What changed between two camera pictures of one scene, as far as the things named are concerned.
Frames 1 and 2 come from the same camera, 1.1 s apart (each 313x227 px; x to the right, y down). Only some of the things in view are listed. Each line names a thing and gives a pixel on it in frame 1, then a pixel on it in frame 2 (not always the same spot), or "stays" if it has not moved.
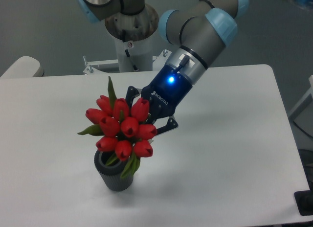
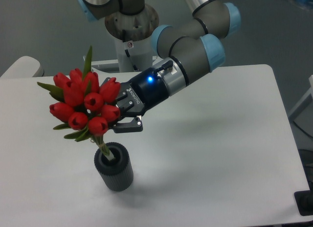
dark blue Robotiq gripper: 163,93 to 145,90
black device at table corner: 304,201 stays
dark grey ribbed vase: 111,173 stays
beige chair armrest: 25,66 stays
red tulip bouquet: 123,129 to 84,104
